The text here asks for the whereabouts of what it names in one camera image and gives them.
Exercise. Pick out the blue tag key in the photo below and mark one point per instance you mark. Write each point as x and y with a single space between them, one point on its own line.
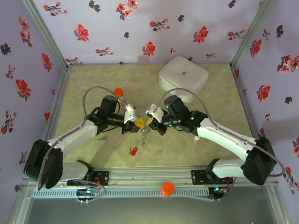
141 129

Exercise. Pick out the steel keyring plate with rings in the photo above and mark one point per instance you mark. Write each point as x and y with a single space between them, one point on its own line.
144 137

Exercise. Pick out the grey tag key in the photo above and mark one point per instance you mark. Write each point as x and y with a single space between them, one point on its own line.
102 139

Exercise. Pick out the red tag key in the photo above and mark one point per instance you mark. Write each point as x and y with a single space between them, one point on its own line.
133 151

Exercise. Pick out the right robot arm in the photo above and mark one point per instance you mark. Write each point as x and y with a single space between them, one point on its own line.
229 137

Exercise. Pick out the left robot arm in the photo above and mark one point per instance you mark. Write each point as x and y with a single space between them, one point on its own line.
70 137

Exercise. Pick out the orange capped bottle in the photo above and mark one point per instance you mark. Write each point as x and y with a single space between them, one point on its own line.
118 91

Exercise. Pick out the white zip case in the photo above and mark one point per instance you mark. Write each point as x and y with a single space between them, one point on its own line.
183 74

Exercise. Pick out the orange round cap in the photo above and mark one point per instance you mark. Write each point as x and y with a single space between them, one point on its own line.
168 188

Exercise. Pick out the grey metal panel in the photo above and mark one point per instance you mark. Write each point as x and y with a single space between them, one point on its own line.
149 212

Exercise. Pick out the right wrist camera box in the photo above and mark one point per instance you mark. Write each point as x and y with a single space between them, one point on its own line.
154 112

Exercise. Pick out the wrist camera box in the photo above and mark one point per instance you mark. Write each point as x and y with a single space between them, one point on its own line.
130 114
154 112

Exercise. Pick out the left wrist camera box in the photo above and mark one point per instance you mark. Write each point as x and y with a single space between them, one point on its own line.
130 114

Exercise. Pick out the long aluminium base rail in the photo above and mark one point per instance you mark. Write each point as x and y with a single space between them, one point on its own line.
144 175

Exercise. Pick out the aluminium side rail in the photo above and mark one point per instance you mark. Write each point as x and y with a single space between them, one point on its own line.
59 98
241 93

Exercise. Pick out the aluminium frame post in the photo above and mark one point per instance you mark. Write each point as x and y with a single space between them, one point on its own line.
251 32
44 32

